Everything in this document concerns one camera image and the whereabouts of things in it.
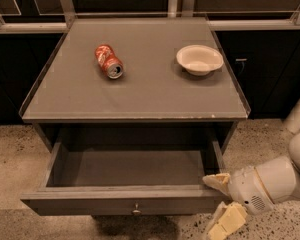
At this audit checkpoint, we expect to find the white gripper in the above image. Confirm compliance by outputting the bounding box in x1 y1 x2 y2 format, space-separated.
202 166 274 240

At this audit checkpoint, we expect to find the grey top drawer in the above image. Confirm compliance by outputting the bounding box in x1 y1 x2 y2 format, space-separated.
21 140 227 216

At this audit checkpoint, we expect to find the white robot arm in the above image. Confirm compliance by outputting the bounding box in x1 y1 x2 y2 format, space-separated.
203 99 300 240

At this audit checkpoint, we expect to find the grey drawer cabinet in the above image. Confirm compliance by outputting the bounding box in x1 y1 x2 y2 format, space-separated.
18 16 252 155

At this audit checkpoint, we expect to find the white paper bowl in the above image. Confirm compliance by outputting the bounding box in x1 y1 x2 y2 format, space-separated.
176 45 224 76

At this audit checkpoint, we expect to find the red soda can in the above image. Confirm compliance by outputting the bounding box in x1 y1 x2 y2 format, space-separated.
95 44 124 79

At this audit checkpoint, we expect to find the metal railing frame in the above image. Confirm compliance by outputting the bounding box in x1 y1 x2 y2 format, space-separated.
0 0 300 33

